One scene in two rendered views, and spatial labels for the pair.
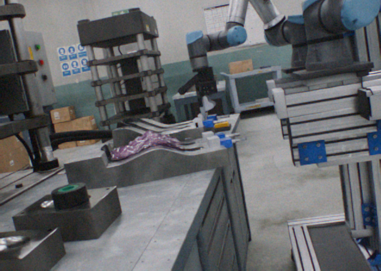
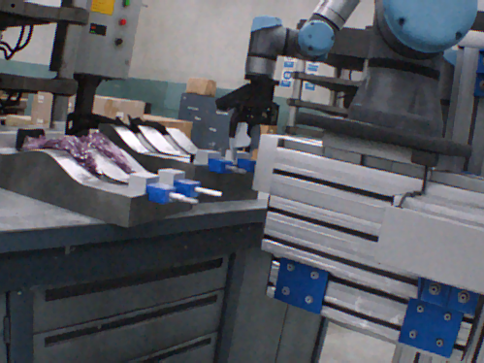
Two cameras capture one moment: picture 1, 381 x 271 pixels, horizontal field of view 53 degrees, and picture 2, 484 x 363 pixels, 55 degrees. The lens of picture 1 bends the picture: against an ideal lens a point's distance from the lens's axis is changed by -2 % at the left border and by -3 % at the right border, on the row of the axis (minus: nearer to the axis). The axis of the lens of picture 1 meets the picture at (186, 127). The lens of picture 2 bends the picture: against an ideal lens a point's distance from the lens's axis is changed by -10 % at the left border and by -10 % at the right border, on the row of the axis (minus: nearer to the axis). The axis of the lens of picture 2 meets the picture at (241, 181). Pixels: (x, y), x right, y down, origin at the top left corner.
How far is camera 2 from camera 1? 0.79 m
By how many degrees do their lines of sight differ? 23
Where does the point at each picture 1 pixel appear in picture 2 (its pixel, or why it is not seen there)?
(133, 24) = (364, 46)
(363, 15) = (424, 16)
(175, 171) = (55, 197)
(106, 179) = not seen: outside the picture
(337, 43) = (408, 80)
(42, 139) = (55, 111)
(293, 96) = (291, 155)
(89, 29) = not seen: hidden behind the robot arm
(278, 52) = not seen: outside the picture
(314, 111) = (316, 202)
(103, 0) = (360, 13)
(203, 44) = (272, 40)
